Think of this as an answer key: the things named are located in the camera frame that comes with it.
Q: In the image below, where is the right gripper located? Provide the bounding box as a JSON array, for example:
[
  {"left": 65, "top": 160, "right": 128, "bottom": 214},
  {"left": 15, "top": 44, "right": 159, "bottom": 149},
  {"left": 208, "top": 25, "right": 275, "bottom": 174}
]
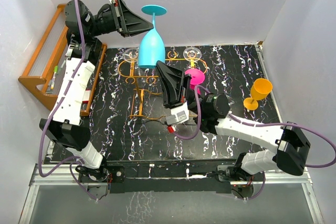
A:
[{"left": 156, "top": 60, "right": 205, "bottom": 116}]

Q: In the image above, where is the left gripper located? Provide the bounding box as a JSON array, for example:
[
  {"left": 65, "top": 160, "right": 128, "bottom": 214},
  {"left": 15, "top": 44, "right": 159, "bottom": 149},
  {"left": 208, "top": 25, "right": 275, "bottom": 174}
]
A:
[{"left": 88, "top": 0, "right": 154, "bottom": 38}]

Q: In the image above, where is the clear champagne flute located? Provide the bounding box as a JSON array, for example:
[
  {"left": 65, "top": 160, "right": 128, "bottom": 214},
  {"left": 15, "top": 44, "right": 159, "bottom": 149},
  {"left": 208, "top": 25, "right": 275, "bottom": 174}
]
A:
[{"left": 123, "top": 48, "right": 146, "bottom": 88}]

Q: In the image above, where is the pink plastic wine glass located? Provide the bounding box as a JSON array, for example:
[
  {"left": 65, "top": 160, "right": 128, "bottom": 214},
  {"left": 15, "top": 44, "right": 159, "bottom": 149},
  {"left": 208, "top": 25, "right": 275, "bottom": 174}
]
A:
[{"left": 185, "top": 68, "right": 205, "bottom": 91}]

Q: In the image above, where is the teal plastic wine glass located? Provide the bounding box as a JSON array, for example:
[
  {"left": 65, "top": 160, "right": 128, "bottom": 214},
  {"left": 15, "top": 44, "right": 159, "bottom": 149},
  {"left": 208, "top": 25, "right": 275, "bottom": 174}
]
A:
[{"left": 138, "top": 5, "right": 167, "bottom": 69}]

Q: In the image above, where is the clear large wine glass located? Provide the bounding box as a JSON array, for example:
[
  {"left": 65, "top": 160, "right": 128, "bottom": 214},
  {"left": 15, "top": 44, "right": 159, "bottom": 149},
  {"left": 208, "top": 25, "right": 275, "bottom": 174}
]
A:
[{"left": 183, "top": 47, "right": 202, "bottom": 68}]

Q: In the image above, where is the orange plastic wine glass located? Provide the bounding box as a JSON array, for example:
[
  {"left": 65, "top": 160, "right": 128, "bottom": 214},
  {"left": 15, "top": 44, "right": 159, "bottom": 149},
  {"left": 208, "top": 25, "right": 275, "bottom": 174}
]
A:
[{"left": 243, "top": 78, "right": 273, "bottom": 111}]

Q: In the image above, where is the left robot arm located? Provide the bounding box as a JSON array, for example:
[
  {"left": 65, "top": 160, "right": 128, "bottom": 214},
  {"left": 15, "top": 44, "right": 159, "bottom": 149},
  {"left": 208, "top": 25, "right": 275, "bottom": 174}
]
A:
[{"left": 39, "top": 0, "right": 153, "bottom": 182}]

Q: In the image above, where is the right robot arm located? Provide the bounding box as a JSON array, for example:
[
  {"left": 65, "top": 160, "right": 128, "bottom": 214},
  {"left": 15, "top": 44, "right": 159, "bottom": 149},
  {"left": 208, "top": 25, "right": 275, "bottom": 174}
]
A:
[{"left": 155, "top": 61, "right": 311, "bottom": 180}]

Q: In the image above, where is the gold metal wine glass rack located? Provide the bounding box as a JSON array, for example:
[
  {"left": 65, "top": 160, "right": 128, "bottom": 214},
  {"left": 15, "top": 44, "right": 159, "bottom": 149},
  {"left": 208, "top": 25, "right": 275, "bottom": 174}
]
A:
[{"left": 118, "top": 47, "right": 207, "bottom": 121}]

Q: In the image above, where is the red white small box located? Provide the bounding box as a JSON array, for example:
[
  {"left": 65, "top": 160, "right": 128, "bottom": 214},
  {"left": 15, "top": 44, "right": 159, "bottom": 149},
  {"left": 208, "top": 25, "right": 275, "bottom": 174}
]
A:
[{"left": 82, "top": 90, "right": 91, "bottom": 104}]

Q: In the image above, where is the green capped marker pen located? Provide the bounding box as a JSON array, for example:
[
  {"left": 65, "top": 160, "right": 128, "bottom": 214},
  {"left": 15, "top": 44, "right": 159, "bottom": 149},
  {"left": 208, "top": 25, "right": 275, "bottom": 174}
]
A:
[{"left": 50, "top": 65, "right": 58, "bottom": 91}]

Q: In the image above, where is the orange wooden stepped shelf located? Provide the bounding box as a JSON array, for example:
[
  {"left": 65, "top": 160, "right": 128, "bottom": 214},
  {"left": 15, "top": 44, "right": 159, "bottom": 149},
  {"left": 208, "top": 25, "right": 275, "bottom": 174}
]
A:
[{"left": 18, "top": 4, "right": 108, "bottom": 117}]

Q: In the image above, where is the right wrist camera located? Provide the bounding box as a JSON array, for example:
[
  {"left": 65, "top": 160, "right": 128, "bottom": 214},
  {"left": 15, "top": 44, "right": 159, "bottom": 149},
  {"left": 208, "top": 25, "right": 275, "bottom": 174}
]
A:
[{"left": 165, "top": 102, "right": 189, "bottom": 133}]

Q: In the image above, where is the aluminium base frame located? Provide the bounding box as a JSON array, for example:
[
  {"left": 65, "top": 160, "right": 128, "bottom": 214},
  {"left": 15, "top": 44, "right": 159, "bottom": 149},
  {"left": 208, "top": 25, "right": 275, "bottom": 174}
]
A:
[{"left": 19, "top": 166, "right": 324, "bottom": 223}]

